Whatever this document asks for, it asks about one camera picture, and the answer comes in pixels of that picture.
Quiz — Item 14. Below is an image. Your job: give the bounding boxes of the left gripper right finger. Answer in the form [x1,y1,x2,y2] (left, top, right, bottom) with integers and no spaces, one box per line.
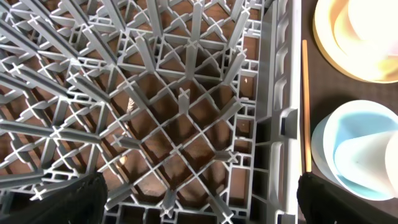
[297,172,397,224]

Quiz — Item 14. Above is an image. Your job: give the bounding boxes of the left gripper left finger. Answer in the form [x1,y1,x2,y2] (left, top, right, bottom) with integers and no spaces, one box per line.
[1,172,108,224]

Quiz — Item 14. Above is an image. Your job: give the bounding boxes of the small white cup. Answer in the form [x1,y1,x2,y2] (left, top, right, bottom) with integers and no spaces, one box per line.
[334,131,397,197]

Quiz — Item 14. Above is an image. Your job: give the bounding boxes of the light blue bowl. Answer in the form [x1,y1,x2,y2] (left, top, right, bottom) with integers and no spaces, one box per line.
[311,100,397,201]

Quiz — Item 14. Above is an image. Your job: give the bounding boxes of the white bowl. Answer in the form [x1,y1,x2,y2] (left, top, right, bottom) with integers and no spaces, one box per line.
[334,0,397,83]

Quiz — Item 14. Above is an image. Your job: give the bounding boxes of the grey plastic dishwasher rack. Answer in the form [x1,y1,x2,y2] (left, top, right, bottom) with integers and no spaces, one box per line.
[1,0,302,223]

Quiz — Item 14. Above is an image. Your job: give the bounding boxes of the left wooden chopstick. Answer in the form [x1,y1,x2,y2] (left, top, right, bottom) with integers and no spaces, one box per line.
[302,40,312,172]

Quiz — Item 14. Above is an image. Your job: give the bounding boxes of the dark brown serving tray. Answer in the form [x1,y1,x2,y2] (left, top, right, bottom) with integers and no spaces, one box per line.
[302,0,397,218]

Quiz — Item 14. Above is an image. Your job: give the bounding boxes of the yellow round plate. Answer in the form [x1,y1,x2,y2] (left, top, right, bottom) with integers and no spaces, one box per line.
[313,0,383,83]

